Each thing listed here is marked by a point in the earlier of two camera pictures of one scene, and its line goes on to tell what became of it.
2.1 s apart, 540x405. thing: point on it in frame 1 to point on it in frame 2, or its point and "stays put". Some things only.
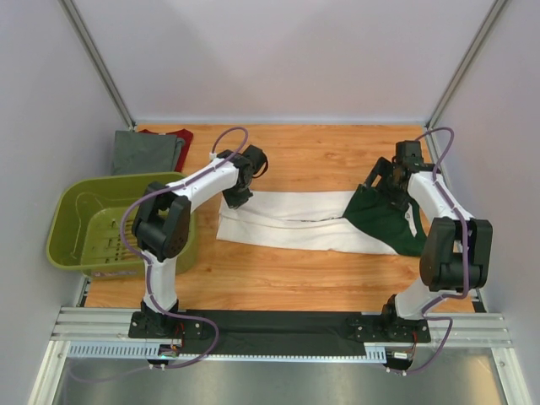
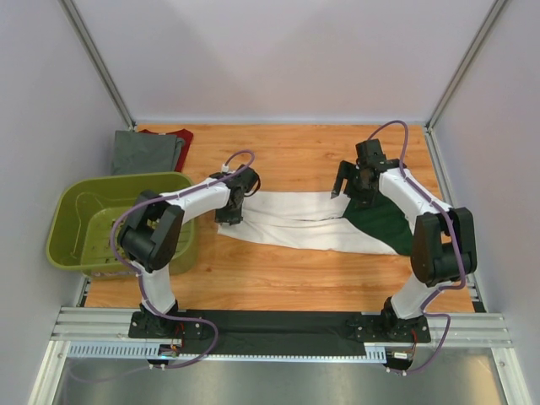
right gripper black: (383, 168) to (348, 171)
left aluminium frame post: (97, 60) stays put
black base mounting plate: (277, 331) stays put
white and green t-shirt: (358, 220) stays put
